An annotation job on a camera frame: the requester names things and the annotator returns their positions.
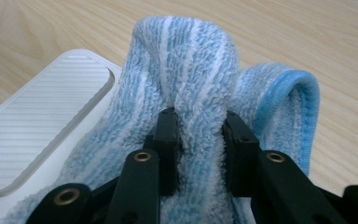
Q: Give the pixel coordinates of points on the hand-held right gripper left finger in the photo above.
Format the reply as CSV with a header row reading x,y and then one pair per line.
x,y
136,186

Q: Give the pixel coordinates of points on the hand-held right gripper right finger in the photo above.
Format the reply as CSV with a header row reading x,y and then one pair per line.
x,y
276,186

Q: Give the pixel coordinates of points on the white desk lamp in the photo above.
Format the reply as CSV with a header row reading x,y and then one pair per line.
x,y
28,124

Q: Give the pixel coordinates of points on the blue striped cloth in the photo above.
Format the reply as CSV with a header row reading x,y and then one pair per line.
x,y
183,62

